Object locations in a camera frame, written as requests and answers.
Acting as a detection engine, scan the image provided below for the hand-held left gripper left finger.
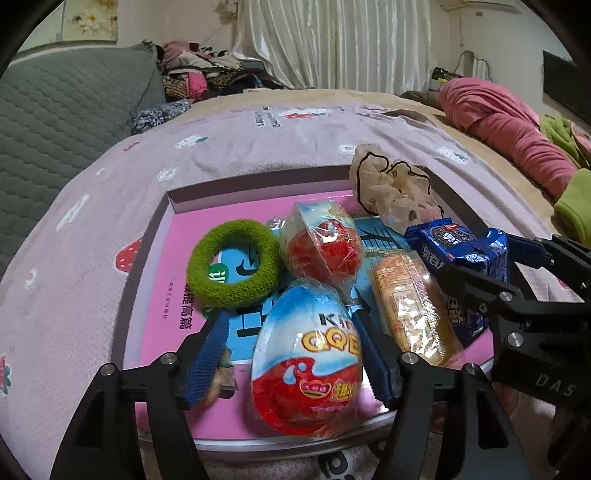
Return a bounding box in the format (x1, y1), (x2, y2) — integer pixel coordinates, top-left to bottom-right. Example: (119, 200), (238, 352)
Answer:
(48, 318), (229, 480)

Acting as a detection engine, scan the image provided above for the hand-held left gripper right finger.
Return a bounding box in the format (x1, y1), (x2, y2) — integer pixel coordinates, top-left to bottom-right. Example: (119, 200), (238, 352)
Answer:
(353, 311), (532, 480)

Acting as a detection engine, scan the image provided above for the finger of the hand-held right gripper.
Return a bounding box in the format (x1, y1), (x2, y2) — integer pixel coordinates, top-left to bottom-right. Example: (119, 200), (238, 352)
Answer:
(505, 233), (591, 303)
(436, 264), (522, 320)

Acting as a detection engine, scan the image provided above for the walnut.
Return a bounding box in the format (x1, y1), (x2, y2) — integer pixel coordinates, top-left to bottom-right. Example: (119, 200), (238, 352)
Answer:
(198, 346), (238, 409)

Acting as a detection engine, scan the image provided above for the yellow wafer packet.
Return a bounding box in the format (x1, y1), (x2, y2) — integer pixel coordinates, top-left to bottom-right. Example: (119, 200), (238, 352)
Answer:
(369, 249), (462, 367)

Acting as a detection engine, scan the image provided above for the red and blue toy egg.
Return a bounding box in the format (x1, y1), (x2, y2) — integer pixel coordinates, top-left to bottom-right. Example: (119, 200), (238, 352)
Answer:
(252, 281), (365, 437)
(279, 200), (363, 291)

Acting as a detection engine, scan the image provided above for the green fuzzy ring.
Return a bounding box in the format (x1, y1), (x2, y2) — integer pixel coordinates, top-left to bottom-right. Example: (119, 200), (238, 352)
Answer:
(186, 220), (282, 310)

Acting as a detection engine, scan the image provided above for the shallow dark cardboard box tray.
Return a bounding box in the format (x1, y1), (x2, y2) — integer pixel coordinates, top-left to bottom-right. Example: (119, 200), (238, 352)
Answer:
(111, 164), (509, 457)

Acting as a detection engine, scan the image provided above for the beige sheer scrunchie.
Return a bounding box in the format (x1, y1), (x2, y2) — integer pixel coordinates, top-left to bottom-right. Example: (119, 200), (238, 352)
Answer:
(349, 144), (446, 232)

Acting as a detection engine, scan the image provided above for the green fleece blanket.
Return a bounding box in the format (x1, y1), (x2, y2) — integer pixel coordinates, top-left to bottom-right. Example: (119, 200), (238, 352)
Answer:
(539, 114), (591, 247)

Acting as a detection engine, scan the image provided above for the pink comforter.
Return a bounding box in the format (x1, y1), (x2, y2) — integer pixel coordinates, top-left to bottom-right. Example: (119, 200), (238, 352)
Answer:
(438, 78), (591, 199)

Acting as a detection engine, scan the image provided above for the black television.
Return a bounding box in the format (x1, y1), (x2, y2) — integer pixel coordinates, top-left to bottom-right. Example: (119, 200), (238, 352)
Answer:
(542, 50), (591, 121)

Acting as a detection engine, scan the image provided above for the pink printed blanket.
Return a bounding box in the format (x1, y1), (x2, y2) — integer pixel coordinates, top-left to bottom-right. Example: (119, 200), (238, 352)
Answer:
(0, 104), (573, 480)

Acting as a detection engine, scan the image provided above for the white chair back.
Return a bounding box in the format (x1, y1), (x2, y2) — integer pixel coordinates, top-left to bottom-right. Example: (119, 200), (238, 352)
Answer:
(457, 50), (490, 81)

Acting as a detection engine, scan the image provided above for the beige bed sheet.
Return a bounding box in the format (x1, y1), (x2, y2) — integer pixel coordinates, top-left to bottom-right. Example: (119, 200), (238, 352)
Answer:
(185, 88), (559, 217)

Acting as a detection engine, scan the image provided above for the blue patterned cloth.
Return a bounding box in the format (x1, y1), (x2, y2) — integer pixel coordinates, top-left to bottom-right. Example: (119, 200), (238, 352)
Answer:
(130, 99), (191, 136)

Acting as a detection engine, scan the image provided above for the white air conditioner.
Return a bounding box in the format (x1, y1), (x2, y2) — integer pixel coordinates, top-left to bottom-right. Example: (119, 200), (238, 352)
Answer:
(440, 0), (517, 11)

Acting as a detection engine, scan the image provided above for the white curtain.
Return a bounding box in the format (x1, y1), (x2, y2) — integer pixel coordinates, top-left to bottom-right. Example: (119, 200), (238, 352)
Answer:
(231, 0), (439, 93)

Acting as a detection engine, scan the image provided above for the grey quilted headboard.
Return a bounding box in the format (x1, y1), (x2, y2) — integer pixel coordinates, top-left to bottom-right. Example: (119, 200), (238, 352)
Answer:
(0, 44), (167, 264)

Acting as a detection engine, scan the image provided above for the pile of clothes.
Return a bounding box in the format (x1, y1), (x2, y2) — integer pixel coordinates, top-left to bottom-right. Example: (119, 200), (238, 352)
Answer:
(157, 39), (287, 102)

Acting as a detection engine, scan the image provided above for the floral wall painting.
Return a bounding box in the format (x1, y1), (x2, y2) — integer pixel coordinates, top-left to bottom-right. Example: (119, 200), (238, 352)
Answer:
(60, 0), (123, 44)

